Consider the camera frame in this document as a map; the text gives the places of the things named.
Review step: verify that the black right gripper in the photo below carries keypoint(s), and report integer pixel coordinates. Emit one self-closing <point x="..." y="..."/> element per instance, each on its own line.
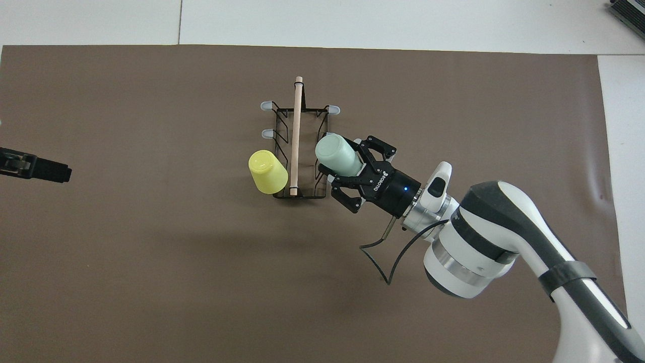
<point x="390" y="191"/>

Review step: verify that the yellow plastic cup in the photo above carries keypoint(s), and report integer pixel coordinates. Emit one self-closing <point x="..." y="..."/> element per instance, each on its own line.
<point x="267" y="174"/>

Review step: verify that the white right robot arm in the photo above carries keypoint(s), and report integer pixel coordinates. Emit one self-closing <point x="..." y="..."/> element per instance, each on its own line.
<point x="484" y="242"/>

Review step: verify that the brown table mat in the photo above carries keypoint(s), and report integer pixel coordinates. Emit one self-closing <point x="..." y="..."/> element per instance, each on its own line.
<point x="201" y="282"/>

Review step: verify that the grey ribbed device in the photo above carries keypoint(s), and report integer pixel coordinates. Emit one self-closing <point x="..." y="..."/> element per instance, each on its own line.
<point x="630" y="10"/>

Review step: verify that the pale green plastic cup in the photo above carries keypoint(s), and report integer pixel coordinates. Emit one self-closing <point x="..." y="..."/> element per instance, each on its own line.
<point x="337" y="154"/>

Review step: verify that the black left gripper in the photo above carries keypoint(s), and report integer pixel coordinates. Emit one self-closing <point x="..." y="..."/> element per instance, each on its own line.
<point x="11" y="162"/>

